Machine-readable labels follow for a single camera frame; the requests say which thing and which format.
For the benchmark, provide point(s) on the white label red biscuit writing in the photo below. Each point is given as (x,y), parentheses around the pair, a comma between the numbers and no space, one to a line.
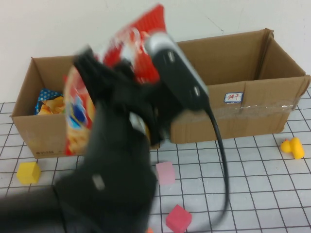
(233,97)

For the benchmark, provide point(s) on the red shrimp snack bag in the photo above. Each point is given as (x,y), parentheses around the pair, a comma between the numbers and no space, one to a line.
(145,26)

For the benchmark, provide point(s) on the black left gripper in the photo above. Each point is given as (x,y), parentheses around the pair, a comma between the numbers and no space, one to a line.
(136,102)

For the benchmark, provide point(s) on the cardboard box printed F2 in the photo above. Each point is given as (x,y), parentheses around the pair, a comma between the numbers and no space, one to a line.
(36,136)

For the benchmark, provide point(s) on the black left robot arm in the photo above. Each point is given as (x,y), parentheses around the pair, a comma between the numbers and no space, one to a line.
(109,170)

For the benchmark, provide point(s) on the red foam cube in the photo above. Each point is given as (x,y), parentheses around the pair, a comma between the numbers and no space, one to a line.
(178,218)

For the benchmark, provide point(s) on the white grid table cover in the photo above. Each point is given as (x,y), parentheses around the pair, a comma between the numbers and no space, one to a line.
(255,182)

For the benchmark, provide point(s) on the taped cardboard box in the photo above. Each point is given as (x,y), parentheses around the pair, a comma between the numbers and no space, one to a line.
(243,121)

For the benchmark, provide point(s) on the small orange object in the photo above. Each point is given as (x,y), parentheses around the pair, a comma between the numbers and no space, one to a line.
(150,230)

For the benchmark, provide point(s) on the pink foam cube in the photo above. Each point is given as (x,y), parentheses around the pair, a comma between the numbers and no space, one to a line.
(165,173)

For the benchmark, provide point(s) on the yellow rubber duck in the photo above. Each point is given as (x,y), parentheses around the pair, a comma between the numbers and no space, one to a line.
(294,148)

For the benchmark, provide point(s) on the blue polka dot chips bag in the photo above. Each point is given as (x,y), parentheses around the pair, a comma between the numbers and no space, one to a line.
(49,104)

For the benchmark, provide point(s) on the yellow foam cube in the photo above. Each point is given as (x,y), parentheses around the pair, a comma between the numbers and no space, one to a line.
(28,172)

